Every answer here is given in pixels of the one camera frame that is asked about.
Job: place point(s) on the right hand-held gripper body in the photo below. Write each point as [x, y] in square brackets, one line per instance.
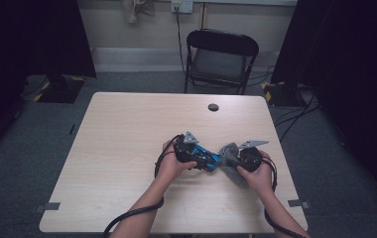
[251, 158]

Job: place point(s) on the black curtain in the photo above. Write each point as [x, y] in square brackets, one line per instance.
[351, 66]
[27, 43]

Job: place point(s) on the thin upright pole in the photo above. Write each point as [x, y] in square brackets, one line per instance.
[203, 16]

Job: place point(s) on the white wall socket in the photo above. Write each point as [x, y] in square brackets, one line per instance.
[182, 5]

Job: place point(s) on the small black floor strip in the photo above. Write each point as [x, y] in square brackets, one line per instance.
[72, 129]

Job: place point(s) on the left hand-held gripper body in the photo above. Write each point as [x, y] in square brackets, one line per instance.
[186, 150]

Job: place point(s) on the beige hanging cloth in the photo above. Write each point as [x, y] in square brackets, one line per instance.
[133, 10]

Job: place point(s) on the black stand base yellow tape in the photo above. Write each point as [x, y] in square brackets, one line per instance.
[280, 95]
[61, 93]

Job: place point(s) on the person's left hand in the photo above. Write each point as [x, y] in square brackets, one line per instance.
[168, 167]

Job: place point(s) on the grey sock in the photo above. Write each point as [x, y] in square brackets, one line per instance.
[230, 155]

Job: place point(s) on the grey tape strip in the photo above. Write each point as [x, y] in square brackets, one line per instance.
[297, 203]
[49, 206]

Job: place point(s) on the blue toy car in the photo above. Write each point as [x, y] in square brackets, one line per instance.
[206, 158]

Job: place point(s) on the black folding chair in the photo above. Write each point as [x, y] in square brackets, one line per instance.
[218, 66]

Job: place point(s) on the person's right hand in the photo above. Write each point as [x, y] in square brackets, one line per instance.
[262, 178]

